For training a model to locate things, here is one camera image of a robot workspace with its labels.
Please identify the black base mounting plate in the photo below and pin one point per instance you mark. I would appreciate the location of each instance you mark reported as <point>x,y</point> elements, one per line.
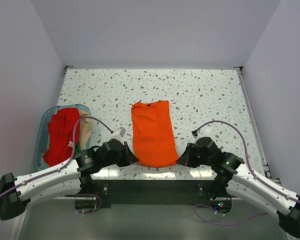
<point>151,192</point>

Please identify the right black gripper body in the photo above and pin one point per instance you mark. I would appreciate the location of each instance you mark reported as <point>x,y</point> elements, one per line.
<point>193,158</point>

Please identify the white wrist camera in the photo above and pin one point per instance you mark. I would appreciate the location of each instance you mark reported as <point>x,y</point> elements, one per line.
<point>196,134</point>
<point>118,134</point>

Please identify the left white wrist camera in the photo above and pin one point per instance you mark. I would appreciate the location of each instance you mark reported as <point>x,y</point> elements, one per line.
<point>118,134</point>

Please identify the red t shirt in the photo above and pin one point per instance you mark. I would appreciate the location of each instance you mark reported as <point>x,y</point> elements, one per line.
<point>61,139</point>

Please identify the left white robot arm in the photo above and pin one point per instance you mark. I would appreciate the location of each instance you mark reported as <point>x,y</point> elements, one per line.
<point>72,177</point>

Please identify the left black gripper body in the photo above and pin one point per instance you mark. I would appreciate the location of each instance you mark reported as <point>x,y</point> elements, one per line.
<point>122,160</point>

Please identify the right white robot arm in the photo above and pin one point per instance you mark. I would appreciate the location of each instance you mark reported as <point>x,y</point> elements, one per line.
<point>236,178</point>

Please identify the orange t shirt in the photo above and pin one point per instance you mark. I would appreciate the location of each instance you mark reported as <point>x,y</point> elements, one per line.
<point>153,138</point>

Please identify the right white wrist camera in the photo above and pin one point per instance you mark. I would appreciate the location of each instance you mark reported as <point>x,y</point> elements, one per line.
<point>196,134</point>

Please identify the clear blue plastic bin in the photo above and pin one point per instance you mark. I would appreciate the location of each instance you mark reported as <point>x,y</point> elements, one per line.
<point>43,139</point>

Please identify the beige t shirt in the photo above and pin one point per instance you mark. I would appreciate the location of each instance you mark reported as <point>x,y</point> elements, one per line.
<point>84,129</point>

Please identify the green t shirt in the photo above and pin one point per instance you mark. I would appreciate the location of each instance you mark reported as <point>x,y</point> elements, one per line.
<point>78,148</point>

